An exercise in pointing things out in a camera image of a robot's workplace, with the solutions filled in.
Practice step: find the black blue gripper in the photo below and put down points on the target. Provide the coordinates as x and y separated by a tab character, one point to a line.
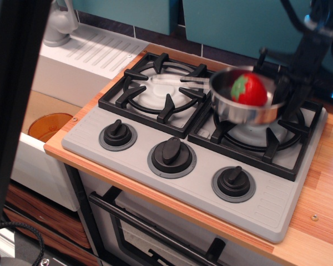
300	75

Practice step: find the red plastic toy strawberry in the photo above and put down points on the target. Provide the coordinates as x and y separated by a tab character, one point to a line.
248	89

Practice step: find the small steel saucepan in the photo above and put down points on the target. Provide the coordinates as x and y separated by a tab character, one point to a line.
219	85

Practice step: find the black right stove knob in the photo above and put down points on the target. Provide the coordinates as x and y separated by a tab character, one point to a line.
233	184

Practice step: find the black stove knob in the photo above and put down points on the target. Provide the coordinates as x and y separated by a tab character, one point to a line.
118	136
172	159
233	184

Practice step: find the grey toy stove top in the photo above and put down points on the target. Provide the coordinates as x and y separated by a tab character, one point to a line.
84	141

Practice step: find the black middle stove knob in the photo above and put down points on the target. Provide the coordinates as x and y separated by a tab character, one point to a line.
172	159

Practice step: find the black left stove knob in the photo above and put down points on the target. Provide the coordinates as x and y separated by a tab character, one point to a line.
118	136

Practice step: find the black right burner grate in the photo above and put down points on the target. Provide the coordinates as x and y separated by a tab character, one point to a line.
281	148

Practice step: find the black burner grate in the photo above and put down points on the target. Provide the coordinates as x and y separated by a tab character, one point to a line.
281	148
160	92

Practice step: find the black left burner grate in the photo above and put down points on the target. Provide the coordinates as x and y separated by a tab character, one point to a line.
160	92

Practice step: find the toy oven door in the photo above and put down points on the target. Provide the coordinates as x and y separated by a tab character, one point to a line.
153	236

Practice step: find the white toy sink unit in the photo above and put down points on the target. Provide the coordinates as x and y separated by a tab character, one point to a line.
66	79

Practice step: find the grey toy faucet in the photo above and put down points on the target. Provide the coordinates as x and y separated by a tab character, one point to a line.
60	24

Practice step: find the wood grain drawer front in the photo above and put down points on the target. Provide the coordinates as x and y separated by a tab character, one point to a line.
61	228

